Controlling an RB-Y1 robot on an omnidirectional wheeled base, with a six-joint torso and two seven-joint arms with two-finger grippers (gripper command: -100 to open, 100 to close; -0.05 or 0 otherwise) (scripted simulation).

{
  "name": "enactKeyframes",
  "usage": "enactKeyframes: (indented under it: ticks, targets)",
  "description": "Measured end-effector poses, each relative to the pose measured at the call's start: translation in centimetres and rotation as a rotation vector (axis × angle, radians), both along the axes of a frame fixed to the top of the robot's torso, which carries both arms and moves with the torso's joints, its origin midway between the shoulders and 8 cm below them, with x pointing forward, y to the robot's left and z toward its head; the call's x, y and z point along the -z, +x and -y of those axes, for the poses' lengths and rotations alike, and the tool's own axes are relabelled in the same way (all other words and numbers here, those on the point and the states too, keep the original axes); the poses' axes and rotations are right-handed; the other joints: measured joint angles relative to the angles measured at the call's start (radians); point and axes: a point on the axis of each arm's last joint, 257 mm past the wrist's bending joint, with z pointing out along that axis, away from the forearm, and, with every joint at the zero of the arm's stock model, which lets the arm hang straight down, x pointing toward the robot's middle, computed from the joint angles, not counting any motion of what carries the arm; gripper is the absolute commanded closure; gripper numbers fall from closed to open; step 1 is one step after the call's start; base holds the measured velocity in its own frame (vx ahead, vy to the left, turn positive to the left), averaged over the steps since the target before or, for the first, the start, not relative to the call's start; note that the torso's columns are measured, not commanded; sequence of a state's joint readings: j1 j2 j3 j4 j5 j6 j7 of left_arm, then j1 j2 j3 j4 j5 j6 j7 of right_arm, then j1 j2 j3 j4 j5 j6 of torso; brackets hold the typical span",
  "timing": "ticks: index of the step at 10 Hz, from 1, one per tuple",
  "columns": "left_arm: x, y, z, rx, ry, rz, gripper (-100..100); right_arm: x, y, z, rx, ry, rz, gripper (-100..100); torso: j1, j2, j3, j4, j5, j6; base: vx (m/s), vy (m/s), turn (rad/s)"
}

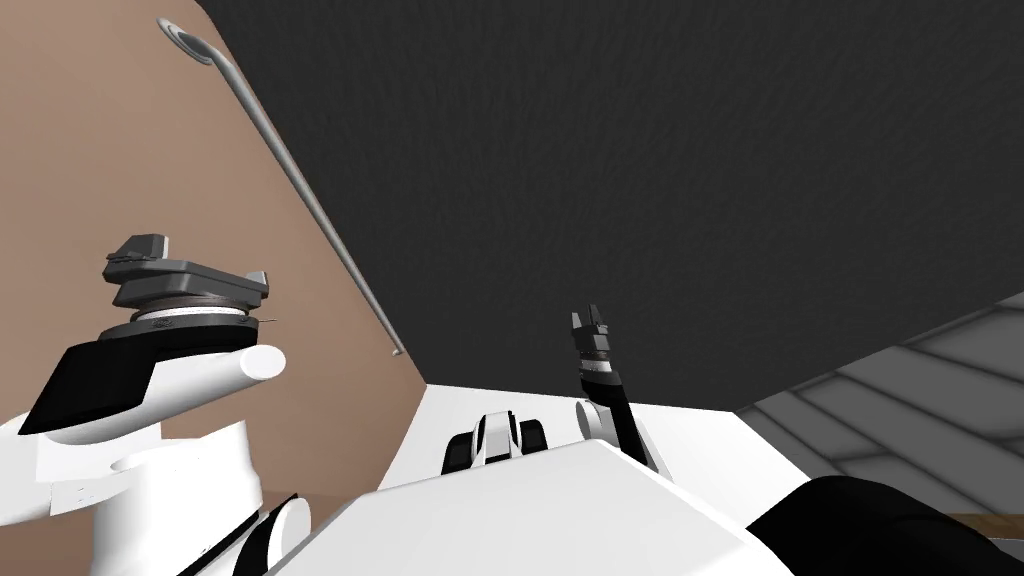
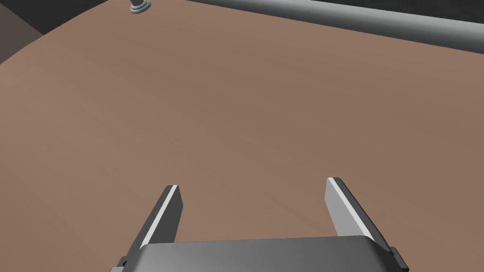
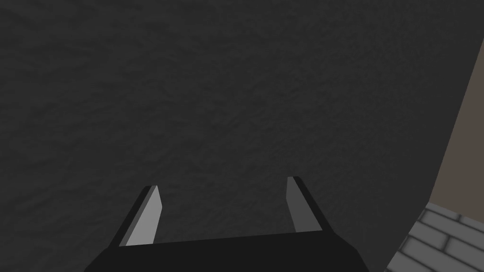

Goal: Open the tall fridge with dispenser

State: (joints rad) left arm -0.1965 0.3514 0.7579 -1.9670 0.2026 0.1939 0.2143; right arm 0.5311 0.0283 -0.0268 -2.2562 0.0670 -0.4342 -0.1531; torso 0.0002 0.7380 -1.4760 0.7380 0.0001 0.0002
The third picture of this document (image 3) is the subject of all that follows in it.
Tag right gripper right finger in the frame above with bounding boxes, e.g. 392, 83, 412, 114
286, 175, 333, 233

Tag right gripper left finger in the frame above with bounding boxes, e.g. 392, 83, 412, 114
108, 185, 163, 249

